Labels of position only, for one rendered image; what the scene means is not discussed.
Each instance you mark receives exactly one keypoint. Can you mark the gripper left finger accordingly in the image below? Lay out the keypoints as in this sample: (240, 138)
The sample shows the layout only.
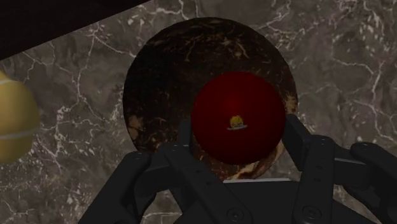
(198, 186)

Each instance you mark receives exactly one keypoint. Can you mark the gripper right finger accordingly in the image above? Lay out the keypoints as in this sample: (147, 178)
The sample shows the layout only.
(316, 173)

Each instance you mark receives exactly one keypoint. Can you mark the dark red ball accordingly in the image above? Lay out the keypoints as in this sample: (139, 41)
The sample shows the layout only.
(238, 118)

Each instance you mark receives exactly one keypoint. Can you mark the dark brown mottled round plate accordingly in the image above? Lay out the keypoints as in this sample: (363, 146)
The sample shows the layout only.
(173, 80)

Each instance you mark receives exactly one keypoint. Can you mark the yellow tennis ball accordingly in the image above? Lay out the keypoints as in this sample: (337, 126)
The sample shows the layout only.
(15, 121)

